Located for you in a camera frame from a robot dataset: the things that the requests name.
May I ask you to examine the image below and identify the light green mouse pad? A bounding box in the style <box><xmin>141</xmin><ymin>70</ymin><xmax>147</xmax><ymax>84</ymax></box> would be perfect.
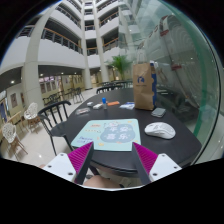
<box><xmin>71</xmin><ymin>119</ymin><xmax>141</xmax><ymax>152</ymax></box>

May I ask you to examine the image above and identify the white lattice chair far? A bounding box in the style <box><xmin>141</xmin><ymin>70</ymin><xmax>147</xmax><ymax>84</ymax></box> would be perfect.
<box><xmin>24</xmin><ymin>102</ymin><xmax>40</xmax><ymax>131</ymax></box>

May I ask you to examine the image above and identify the black wooden chair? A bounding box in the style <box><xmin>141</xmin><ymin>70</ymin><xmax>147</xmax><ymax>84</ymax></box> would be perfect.
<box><xmin>38</xmin><ymin>100</ymin><xmax>73</xmax><ymax>154</ymax></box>

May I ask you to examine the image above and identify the blue white packet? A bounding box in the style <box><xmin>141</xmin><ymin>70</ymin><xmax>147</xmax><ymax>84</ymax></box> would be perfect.
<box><xmin>119</xmin><ymin>102</ymin><xmax>135</xmax><ymax>110</ymax></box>

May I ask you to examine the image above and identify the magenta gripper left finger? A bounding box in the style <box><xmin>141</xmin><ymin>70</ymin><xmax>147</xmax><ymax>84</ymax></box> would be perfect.
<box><xmin>68</xmin><ymin>142</ymin><xmax>94</xmax><ymax>184</ymax></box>

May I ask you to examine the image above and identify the small white box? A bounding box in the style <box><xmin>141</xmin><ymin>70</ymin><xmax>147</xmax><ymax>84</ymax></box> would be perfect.
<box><xmin>93</xmin><ymin>103</ymin><xmax>103</xmax><ymax>110</ymax></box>

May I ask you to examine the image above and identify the white lattice chair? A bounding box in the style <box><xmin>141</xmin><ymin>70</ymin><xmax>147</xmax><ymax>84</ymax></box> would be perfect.
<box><xmin>24</xmin><ymin>102</ymin><xmax>40</xmax><ymax>131</ymax></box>
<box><xmin>2</xmin><ymin>123</ymin><xmax>26</xmax><ymax>152</ymax></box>

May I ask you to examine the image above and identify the green palm plant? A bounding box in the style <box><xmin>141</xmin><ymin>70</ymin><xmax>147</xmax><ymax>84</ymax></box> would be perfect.
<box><xmin>108</xmin><ymin>55</ymin><xmax>132</xmax><ymax>79</ymax></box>

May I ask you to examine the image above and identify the orange flat item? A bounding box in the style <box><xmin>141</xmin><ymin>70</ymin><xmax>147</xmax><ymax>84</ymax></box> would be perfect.
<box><xmin>107</xmin><ymin>101</ymin><xmax>120</xmax><ymax>106</ymax></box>

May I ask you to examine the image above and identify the clear plastic packet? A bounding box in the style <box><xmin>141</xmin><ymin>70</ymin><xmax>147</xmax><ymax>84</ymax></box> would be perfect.
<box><xmin>76</xmin><ymin>108</ymin><xmax>90</xmax><ymax>115</ymax></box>

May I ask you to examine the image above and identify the white lattice chair near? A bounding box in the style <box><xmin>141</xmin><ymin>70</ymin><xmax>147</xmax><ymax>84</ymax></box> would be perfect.
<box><xmin>2</xmin><ymin>123</ymin><xmax>26</xmax><ymax>152</ymax></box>

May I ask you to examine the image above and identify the white computer mouse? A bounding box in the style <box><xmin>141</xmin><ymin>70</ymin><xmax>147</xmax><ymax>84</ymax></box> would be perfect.
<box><xmin>144</xmin><ymin>122</ymin><xmax>176</xmax><ymax>139</ymax></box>

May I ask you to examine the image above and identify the small grey box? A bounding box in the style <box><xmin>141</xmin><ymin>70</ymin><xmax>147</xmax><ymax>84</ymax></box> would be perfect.
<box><xmin>87</xmin><ymin>102</ymin><xmax>93</xmax><ymax>107</ymax></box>

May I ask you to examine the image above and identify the small blue-capped bottle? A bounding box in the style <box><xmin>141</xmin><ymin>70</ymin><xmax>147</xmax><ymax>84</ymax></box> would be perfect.
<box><xmin>102</xmin><ymin>97</ymin><xmax>107</xmax><ymax>109</ymax></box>

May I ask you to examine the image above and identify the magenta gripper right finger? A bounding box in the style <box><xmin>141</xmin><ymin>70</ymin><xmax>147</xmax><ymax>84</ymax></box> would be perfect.
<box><xmin>132</xmin><ymin>142</ymin><xmax>158</xmax><ymax>185</ymax></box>

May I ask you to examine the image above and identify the brown paper bag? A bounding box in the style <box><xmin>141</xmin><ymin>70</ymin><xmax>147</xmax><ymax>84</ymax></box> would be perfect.
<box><xmin>133</xmin><ymin>63</ymin><xmax>154</xmax><ymax>110</ymax></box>

